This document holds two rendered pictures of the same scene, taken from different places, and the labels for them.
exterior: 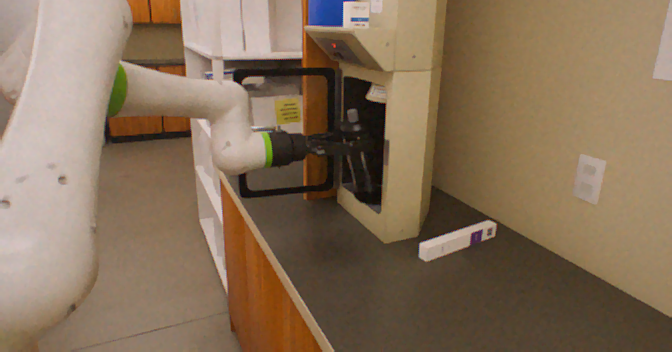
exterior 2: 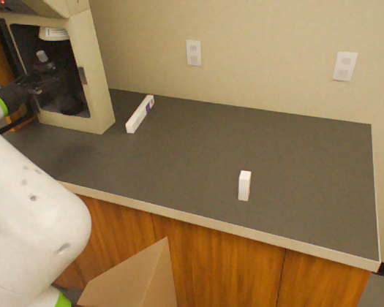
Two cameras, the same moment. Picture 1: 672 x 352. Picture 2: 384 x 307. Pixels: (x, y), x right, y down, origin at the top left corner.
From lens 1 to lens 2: 0.42 m
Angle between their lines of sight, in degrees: 41
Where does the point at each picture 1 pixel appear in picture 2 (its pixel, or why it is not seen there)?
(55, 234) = (72, 197)
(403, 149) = (92, 69)
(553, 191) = (175, 65)
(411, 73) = (80, 14)
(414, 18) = not seen: outside the picture
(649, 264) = (232, 87)
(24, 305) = (86, 235)
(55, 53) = not seen: outside the picture
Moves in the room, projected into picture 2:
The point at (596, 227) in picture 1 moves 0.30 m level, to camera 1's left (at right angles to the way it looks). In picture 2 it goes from (203, 77) to (153, 100)
